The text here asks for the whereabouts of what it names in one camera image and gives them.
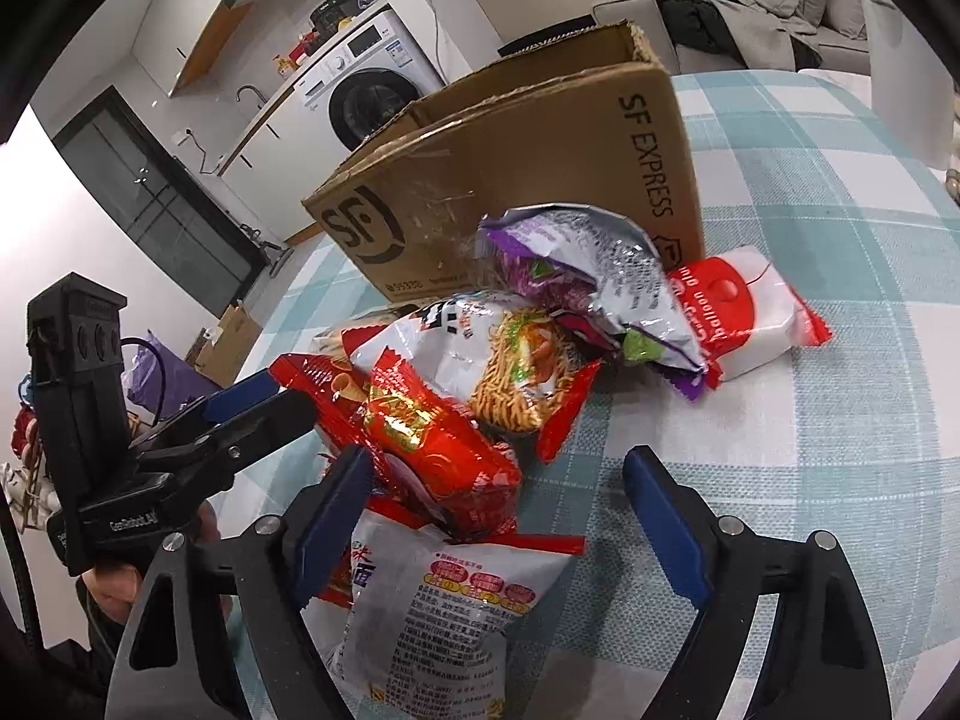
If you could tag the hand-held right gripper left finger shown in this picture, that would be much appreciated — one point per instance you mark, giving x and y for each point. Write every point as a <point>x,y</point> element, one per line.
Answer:
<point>330,532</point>

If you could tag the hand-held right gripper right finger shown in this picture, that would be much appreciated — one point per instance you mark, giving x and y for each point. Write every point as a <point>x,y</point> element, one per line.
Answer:
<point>667,532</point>

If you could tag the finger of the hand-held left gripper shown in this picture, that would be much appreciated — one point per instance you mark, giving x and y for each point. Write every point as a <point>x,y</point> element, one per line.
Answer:
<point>262,427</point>
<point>240,399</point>

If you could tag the red foil snack packet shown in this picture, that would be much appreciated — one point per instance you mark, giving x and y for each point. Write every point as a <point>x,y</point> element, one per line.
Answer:
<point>427,450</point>

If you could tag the white red instant noodle packet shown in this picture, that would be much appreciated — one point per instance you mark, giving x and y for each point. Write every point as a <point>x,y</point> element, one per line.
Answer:
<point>450,615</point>

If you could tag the white fried noodle packet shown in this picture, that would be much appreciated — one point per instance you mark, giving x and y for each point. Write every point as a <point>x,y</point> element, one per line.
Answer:
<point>465,345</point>

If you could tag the red white balloon packet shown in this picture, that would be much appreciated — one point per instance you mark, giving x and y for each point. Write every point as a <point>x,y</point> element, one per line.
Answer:
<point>750,315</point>

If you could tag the purple silver snack packet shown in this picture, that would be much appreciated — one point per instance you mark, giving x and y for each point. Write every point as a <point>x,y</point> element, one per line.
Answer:
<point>600,270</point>

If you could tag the brown cardboard box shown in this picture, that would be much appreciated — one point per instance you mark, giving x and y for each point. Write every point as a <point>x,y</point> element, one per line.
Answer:
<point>525,150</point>

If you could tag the person's left hand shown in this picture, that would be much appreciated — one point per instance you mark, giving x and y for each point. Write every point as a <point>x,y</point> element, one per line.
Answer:
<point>112,592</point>

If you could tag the small cardboard box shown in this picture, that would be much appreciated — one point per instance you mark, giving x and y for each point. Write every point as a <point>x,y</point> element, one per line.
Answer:
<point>232,345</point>

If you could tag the purple bag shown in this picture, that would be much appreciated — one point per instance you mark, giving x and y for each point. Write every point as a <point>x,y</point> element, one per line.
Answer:
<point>176,382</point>

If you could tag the floor mop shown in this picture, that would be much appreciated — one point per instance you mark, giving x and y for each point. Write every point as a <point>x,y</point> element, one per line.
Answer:
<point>266,244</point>

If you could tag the dark glass door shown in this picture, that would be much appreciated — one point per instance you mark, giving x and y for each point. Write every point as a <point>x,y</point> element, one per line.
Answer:
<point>150,202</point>

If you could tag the white kitchen counter cabinet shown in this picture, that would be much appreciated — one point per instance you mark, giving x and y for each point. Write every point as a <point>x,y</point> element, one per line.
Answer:
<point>285,120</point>

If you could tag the kitchen faucet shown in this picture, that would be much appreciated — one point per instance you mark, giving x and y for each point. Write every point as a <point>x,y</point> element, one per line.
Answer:
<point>250,94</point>

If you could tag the yellow bottle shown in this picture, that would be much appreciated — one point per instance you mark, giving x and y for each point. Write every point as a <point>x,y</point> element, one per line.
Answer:
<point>283,64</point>

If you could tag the red container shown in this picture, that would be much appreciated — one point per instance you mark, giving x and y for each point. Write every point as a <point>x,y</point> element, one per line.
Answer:
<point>302,45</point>

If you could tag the white washing machine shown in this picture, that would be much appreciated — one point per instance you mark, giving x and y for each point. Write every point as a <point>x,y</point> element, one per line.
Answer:
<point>390,45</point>

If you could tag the black cooker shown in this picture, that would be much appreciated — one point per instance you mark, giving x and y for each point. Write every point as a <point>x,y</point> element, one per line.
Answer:
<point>330,11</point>

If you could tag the white trash bin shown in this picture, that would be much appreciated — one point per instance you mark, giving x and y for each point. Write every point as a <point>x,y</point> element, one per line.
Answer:
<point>907,75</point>

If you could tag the grey sofa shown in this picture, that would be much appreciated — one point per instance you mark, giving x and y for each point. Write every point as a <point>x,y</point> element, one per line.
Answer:
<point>637,15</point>

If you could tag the dark jacket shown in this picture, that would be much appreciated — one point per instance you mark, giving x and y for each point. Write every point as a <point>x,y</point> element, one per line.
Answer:
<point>697,15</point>

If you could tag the grey jacket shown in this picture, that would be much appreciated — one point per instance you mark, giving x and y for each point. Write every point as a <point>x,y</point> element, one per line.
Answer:
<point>757,15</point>

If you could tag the white wall cabinet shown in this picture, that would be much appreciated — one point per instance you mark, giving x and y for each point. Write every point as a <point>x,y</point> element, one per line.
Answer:
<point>180,7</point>

